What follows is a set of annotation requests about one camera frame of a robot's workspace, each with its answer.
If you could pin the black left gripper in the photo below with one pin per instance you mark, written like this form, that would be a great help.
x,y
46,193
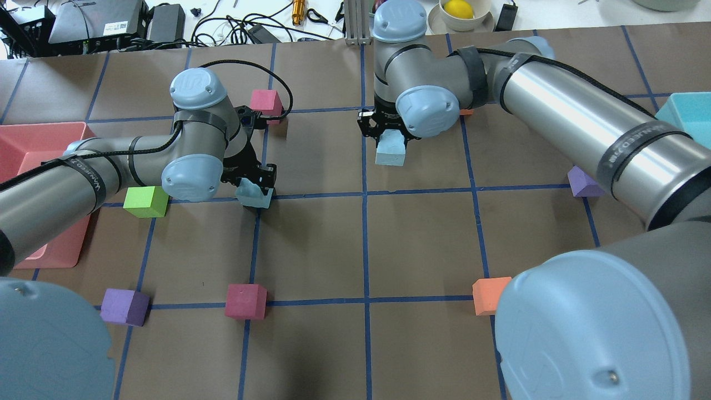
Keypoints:
x,y
243,162

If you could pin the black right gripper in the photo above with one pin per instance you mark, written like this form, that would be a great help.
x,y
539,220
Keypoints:
x,y
371,123

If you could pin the light blue foam block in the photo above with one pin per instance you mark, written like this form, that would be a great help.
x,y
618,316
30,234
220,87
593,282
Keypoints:
x,y
251,195
391,148

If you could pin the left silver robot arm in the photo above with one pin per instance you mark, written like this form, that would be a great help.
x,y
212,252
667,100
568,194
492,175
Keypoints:
x,y
209,145

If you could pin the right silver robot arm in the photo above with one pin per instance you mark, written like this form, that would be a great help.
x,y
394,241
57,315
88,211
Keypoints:
x,y
655,168

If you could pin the pink foam block far side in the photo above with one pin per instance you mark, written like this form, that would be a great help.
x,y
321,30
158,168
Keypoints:
x,y
266,101

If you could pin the green foam block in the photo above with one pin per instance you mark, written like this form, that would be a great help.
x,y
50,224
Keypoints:
x,y
146,202

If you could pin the white cup with lemon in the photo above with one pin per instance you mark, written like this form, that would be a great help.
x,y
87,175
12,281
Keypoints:
x,y
460,16

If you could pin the pink foam block near base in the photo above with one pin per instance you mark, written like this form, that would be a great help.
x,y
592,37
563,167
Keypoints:
x,y
246,302

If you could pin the orange screwdriver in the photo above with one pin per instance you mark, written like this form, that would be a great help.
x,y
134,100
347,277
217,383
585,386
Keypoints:
x,y
298,12

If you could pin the black power brick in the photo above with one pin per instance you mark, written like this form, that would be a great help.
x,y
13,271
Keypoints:
x,y
166,24

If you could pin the purple foam block near tray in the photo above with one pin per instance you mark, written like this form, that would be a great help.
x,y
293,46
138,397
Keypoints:
x,y
124,307

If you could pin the orange foam block near base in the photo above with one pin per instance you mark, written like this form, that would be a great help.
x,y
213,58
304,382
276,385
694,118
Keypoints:
x,y
486,294

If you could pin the purple foam block far end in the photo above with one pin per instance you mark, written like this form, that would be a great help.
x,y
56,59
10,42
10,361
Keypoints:
x,y
582,185

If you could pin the pink plastic tray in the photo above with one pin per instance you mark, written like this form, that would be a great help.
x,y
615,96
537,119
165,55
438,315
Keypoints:
x,y
44,222

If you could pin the black computer box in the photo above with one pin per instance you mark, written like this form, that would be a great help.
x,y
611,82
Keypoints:
x,y
99,21

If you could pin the teal plastic tray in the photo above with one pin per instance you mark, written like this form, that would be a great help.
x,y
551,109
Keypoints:
x,y
691,113

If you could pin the aluminium frame post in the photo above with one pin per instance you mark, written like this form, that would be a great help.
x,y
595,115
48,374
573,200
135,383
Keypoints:
x,y
357,22

